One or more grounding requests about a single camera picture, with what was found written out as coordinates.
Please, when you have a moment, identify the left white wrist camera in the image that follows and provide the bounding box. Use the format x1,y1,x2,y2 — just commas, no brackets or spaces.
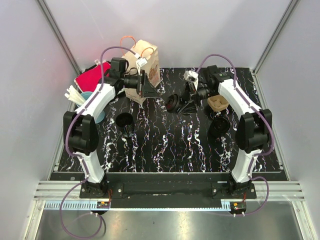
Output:
135,57,148,75

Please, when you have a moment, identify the cream bear paper bag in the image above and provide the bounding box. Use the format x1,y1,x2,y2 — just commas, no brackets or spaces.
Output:
120,35,161,105

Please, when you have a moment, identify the purple cable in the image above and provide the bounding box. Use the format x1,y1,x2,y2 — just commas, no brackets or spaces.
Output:
58,46,148,238
197,53,275,217

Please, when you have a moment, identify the black plastic cup lid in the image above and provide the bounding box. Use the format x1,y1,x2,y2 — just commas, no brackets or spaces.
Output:
165,94,176,113

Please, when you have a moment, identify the white stirrer sticks bundle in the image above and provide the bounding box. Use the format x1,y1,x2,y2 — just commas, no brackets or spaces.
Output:
64,85,86,106

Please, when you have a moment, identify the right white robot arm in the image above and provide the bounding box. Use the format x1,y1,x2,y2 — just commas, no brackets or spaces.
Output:
166,65,274,199

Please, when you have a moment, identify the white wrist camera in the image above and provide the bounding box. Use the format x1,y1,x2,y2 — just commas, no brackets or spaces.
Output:
183,70,199,90
135,57,148,75

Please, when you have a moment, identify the single black paper cup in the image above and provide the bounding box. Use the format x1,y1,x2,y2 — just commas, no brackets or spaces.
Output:
172,94,186,114

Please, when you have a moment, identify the red napkin stack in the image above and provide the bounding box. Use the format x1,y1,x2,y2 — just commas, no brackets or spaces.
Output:
74,64,102,92

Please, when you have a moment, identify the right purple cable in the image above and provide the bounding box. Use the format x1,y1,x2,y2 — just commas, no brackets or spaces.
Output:
197,53,275,217

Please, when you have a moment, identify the black cup stack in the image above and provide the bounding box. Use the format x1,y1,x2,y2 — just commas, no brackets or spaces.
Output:
115,112,135,135
208,115,231,138

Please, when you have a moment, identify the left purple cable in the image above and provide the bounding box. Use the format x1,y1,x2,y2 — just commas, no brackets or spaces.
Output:
58,46,148,238

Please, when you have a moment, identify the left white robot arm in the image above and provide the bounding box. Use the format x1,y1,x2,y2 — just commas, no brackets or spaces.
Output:
63,56,157,198

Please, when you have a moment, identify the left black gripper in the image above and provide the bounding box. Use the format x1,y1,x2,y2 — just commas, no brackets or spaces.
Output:
121,70,161,99

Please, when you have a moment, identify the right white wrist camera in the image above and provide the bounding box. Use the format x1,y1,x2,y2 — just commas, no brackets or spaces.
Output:
183,70,199,90

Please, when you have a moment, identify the light blue cup holder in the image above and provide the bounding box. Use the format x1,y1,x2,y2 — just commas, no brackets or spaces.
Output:
75,91,109,124

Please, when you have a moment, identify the aluminium rail frame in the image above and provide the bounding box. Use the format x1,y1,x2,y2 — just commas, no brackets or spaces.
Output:
23,0,320,240

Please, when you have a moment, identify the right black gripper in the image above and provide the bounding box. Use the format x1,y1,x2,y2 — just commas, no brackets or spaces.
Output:
175,80,218,116

